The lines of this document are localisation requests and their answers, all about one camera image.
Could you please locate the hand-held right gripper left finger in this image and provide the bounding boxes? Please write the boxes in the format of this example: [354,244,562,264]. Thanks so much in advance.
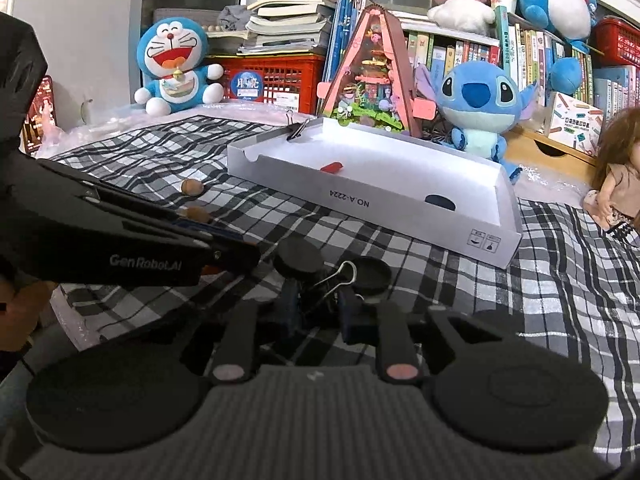
[107,276,308,386]

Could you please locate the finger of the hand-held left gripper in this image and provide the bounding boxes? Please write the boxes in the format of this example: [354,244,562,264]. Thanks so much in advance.
[37,158,223,252]
[197,242,262,278]

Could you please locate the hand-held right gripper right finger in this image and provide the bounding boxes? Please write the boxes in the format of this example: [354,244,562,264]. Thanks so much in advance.
[340,286,506,383]

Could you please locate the black binder clip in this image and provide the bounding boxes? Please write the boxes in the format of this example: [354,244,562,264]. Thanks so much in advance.
[284,112,311,142]
[287,260,359,326]

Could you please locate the white cardboard box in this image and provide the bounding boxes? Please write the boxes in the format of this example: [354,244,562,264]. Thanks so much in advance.
[227,116,523,269]

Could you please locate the person's left hand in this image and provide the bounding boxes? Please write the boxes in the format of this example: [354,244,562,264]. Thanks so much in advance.
[0,280,57,356]

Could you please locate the red decorated picture box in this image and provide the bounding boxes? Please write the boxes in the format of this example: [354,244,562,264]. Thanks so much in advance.
[22,75,59,154]

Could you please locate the blue robot cat plush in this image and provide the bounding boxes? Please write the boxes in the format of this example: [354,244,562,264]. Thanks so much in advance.
[133,17,225,115]

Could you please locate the red plastic crate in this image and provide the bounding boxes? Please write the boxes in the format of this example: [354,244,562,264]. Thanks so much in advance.
[207,53,326,115]

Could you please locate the black white plaid cloth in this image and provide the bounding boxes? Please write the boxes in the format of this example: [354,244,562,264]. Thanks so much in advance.
[45,112,640,441]

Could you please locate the grey folded cloth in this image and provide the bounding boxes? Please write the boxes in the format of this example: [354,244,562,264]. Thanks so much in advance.
[217,4,252,32]

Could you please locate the pink triangular miniature house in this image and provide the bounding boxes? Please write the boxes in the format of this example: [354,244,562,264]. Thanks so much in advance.
[316,3,436,137]

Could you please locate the stack of lying books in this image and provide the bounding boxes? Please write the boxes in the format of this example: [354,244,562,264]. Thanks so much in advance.
[237,0,337,56]

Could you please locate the thin blue upright books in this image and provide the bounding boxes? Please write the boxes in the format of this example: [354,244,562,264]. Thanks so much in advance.
[322,0,369,116]

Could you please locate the blue alien plush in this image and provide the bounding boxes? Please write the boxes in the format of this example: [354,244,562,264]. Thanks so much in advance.
[414,59,539,184]

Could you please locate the wooden drawer box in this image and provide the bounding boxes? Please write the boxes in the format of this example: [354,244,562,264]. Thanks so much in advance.
[504,124,599,182]

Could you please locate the row of small upright books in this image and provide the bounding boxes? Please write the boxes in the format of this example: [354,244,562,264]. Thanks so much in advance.
[400,30,502,82]

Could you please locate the white label printer box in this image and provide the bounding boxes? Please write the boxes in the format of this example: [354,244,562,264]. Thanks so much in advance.
[542,91,606,157]

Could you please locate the brown haired doll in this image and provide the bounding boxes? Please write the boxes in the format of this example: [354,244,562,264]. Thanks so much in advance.
[582,107,640,239]

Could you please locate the row of tall upright books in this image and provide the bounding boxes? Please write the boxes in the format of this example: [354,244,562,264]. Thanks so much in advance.
[494,5,597,107]

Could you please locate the row of pale blue books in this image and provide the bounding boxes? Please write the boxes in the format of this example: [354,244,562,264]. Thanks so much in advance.
[592,65,640,128]

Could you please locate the blue penguin plush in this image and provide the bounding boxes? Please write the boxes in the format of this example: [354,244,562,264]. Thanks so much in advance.
[517,0,599,96]

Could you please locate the red plastic basket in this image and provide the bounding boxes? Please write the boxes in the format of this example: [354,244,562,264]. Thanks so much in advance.
[592,16,640,67]

